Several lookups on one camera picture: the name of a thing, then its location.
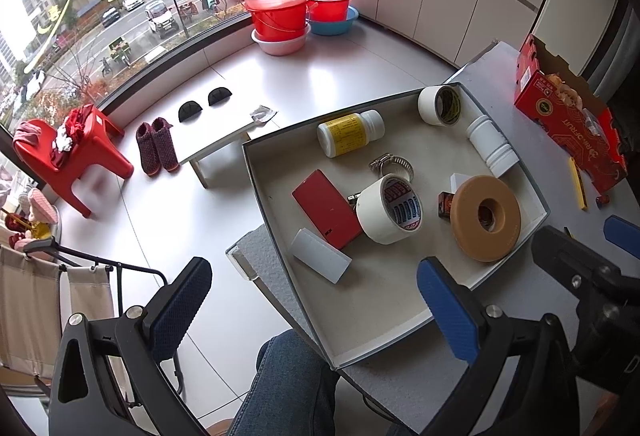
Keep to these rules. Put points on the white plastic jar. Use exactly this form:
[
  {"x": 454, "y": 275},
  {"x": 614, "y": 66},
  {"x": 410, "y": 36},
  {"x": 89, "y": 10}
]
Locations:
[{"x": 490, "y": 141}]

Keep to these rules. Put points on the white bottle yellow label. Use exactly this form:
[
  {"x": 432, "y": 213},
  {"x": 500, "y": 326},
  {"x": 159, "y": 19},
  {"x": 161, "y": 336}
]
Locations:
[{"x": 345, "y": 134}]

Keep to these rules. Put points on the red smartphone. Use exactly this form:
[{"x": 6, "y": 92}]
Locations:
[{"x": 325, "y": 206}]

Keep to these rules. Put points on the red cardboard box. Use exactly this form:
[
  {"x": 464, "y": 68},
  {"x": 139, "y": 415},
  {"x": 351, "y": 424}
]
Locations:
[{"x": 560, "y": 116}]

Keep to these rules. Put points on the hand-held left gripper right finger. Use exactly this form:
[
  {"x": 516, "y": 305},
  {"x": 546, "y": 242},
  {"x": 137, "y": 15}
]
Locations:
[{"x": 450, "y": 311}]

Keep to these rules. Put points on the pink grey cloth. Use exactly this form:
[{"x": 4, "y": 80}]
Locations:
[{"x": 27, "y": 132}]

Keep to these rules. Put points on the pink plush slipper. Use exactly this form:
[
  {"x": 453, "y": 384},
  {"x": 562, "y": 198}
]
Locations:
[{"x": 40, "y": 208}]

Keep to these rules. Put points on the yellow toy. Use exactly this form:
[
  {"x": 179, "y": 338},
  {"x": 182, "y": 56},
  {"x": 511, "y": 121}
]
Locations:
[{"x": 40, "y": 231}]

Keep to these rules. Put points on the small red black box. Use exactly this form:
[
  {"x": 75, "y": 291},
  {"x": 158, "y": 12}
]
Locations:
[{"x": 444, "y": 205}]

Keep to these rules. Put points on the shallow grey tray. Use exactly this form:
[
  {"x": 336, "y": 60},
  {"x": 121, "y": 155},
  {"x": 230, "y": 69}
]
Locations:
[{"x": 380, "y": 296}]

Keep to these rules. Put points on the beige tape roll yellow core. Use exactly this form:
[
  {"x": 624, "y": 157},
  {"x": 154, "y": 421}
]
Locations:
[{"x": 430, "y": 109}]

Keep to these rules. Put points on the small white rectangular box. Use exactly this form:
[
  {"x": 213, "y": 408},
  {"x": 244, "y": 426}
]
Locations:
[{"x": 320, "y": 253}]

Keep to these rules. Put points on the white plastic basin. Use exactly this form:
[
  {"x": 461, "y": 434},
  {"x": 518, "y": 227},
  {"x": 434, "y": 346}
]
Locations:
[{"x": 280, "y": 46}]

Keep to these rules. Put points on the red plastic basin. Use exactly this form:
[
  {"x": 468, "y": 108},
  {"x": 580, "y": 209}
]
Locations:
[{"x": 330, "y": 6}]

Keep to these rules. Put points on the person's leg in jeans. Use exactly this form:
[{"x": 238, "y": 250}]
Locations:
[{"x": 290, "y": 386}]

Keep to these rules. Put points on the low white table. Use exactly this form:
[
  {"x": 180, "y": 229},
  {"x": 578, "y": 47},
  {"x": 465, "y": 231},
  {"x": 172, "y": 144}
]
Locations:
[{"x": 225, "y": 141}]

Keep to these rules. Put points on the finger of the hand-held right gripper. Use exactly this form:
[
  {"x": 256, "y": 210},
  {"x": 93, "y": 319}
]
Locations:
[
  {"x": 565, "y": 256},
  {"x": 622, "y": 233}
]

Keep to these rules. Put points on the black semicircular pad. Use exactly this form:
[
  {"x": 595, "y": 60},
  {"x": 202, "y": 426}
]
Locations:
[
  {"x": 220, "y": 96},
  {"x": 191, "y": 111}
]

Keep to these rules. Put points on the red plastic bucket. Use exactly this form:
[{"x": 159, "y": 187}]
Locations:
[{"x": 277, "y": 24}]

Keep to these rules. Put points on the white tape roll striped label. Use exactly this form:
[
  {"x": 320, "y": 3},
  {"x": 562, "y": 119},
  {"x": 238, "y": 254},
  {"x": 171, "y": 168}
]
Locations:
[{"x": 372, "y": 216}]

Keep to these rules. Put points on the red black pen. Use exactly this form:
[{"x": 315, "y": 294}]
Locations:
[{"x": 603, "y": 201}]

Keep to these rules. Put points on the yellow utility knife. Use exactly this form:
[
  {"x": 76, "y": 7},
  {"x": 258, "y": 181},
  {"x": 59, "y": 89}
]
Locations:
[{"x": 577, "y": 183}]

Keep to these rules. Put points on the maroon knitted slipper boot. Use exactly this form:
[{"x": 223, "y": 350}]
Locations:
[
  {"x": 165, "y": 144},
  {"x": 148, "y": 149}
]

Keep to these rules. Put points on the small silver packet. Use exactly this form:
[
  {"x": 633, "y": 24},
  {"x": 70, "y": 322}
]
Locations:
[{"x": 262, "y": 115}]

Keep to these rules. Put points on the blue plastic basin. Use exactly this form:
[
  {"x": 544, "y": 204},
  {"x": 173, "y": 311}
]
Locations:
[{"x": 342, "y": 27}]

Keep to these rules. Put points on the red white cloth bundle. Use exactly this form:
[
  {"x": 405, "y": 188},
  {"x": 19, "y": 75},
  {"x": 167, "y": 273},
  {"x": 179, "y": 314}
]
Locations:
[{"x": 72, "y": 129}]

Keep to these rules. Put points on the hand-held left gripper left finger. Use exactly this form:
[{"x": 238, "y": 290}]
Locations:
[{"x": 180, "y": 311}]

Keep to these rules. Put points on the red plastic stool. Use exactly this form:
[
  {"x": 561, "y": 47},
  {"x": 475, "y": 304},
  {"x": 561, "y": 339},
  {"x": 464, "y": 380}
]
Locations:
[{"x": 85, "y": 156}]

